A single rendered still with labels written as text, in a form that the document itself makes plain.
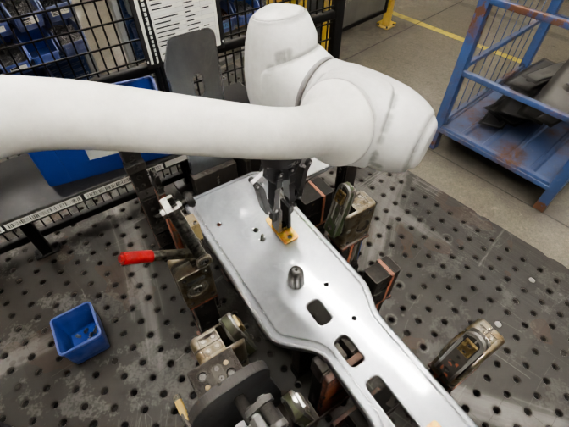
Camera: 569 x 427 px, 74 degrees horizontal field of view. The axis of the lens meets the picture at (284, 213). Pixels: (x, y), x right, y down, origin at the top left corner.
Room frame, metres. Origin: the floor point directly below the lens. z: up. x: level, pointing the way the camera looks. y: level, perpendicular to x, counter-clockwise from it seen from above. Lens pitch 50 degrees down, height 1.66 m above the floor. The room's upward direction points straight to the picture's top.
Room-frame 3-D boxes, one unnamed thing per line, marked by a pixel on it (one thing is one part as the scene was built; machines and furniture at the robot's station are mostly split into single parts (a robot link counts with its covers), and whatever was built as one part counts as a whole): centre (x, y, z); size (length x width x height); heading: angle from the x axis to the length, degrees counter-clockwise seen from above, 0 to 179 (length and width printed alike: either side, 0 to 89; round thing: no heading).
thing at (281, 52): (0.51, 0.00, 1.38); 0.13 x 0.11 x 0.16; 48
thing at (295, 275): (0.39, -0.02, 1.02); 0.03 x 0.03 x 0.07
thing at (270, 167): (0.52, 0.01, 1.20); 0.08 x 0.07 x 0.09; 124
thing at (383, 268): (0.42, -0.20, 0.84); 0.11 x 0.08 x 0.29; 123
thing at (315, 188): (0.66, -0.07, 0.84); 0.11 x 0.10 x 0.28; 123
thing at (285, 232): (0.52, 0.01, 1.01); 0.08 x 0.04 x 0.01; 34
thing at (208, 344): (0.24, 0.11, 0.88); 0.11 x 0.09 x 0.37; 123
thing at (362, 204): (0.56, -0.16, 0.87); 0.12 x 0.09 x 0.35; 123
